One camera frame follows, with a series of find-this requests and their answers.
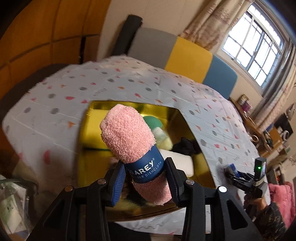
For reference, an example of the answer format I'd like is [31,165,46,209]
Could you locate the glass table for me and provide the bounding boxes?
[0,176,40,241]

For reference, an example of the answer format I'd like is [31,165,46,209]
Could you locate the person's right hand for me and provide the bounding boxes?
[244,196,266,217]

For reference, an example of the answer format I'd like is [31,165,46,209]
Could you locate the black scrunchie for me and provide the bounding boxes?
[172,137,197,156]

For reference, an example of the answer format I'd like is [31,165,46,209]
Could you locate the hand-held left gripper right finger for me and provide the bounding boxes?
[164,157,265,241]

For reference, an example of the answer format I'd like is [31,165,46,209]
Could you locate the black rolled mat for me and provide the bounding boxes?
[113,15,141,56]

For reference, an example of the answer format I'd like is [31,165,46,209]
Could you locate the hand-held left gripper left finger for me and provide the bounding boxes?
[33,161,127,241]

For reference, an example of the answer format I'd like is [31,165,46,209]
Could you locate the wooden wardrobe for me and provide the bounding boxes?
[0,0,109,112]

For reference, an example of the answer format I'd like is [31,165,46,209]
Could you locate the yellow sponge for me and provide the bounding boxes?
[80,109,111,150]

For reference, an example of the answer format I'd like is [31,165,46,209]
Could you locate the white patterned tablecloth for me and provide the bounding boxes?
[2,56,271,234]

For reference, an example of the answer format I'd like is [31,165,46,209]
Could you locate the barred window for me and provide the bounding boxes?
[222,3,287,90]

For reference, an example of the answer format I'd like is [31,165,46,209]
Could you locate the green silicone squeeze bottle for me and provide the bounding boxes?
[143,116,169,139]

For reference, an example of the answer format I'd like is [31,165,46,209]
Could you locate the grey side curtain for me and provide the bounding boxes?
[251,42,296,127]

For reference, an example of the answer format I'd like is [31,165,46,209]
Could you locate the gold metal tin tray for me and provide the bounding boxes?
[77,100,216,223]

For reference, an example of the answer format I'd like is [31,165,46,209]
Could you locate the beige printed curtain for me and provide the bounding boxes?
[179,0,255,50]

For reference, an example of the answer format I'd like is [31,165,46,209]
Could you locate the pink dishcloth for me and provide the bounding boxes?
[100,104,173,206]

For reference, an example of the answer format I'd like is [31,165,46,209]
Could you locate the pink fluffy blanket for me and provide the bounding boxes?
[269,182,296,230]

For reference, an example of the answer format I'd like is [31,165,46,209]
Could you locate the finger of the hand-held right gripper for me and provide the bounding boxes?
[225,173,245,187]
[236,171,255,181]

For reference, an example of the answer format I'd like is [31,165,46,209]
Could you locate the grey yellow blue sofa backrest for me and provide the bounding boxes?
[127,27,238,99]

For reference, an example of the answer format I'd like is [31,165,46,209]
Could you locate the blue packet of hair ties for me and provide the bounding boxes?
[224,163,237,176]

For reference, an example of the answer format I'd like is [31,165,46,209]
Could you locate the white paper bags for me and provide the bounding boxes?
[0,183,30,234]

